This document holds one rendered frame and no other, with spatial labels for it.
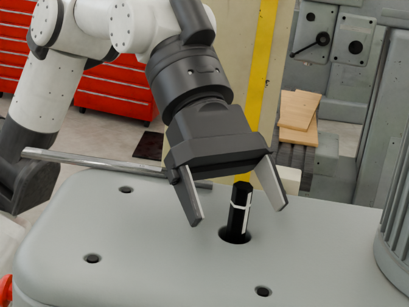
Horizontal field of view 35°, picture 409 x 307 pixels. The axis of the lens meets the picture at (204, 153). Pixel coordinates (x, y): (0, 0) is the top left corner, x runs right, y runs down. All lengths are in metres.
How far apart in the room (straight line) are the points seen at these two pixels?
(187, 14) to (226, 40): 1.67
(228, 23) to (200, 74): 1.68
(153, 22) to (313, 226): 0.30
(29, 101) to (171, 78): 0.40
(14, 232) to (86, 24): 0.39
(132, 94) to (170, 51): 4.79
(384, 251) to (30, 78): 0.63
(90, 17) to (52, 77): 0.16
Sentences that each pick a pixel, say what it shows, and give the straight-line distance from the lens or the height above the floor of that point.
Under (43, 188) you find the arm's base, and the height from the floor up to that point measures 1.69.
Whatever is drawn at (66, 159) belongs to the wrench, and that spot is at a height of 1.90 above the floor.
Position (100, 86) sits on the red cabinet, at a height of 0.31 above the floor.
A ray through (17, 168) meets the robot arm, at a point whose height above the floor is 1.75.
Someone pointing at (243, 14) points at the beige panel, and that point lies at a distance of 2.39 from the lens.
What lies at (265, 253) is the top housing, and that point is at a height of 1.89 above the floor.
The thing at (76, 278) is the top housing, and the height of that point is 1.89.
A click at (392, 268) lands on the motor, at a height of 1.91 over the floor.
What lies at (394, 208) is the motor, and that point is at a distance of 0.68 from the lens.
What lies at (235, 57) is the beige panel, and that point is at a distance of 2.43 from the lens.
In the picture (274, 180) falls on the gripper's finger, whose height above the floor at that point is 1.94.
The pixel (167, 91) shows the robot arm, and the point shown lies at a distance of 0.73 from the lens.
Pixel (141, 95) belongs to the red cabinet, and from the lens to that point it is 5.51.
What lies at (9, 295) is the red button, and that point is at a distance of 0.82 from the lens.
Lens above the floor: 2.27
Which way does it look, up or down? 25 degrees down
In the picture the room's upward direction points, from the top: 7 degrees clockwise
